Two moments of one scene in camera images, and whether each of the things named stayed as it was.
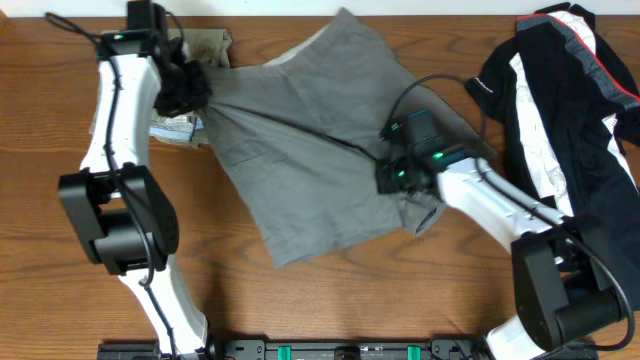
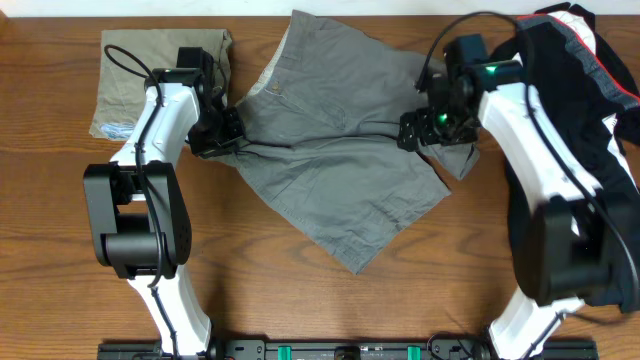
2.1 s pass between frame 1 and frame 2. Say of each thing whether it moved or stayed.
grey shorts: moved
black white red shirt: stayed
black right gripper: moved
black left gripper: moved
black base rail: stayed
